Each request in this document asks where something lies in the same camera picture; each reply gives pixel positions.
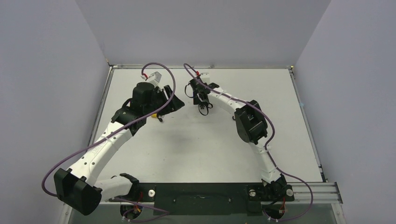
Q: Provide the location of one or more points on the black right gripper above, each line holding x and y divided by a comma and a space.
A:
200, 94

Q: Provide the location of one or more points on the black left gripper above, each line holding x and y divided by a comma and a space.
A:
175, 104

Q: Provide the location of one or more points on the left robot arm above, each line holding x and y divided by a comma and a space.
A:
78, 186

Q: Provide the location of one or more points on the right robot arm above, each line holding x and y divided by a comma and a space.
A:
251, 127

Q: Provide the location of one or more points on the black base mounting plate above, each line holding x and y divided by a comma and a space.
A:
212, 198

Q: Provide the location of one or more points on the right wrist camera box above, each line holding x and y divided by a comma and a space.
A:
205, 78

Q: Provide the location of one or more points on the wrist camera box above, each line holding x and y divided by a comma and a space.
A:
154, 78
205, 78

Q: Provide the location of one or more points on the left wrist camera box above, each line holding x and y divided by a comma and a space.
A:
154, 78

